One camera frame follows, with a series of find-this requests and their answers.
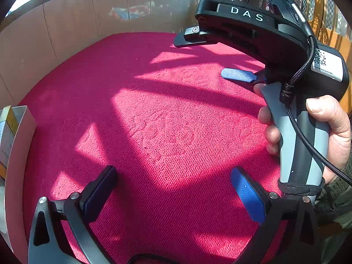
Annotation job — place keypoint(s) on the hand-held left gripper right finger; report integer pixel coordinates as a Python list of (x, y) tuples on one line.
[(247, 195)]

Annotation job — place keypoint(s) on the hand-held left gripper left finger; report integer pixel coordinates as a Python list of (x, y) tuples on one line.
[(99, 192)]

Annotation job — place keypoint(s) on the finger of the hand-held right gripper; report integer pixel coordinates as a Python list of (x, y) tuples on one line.
[(189, 40), (236, 74)]

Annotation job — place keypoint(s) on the white cardboard tray box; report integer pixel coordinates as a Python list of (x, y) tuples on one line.
[(19, 156)]

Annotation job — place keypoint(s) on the person's right forearm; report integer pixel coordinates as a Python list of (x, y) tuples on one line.
[(338, 198)]

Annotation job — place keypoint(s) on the person's right hand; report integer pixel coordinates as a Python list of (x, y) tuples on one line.
[(338, 132)]

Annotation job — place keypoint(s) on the orange wooden rack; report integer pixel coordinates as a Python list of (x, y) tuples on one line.
[(338, 41)]

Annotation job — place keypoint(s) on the red table mat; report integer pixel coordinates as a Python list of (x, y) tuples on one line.
[(165, 115)]

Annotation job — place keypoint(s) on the yellow white box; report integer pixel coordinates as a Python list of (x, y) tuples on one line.
[(8, 132)]

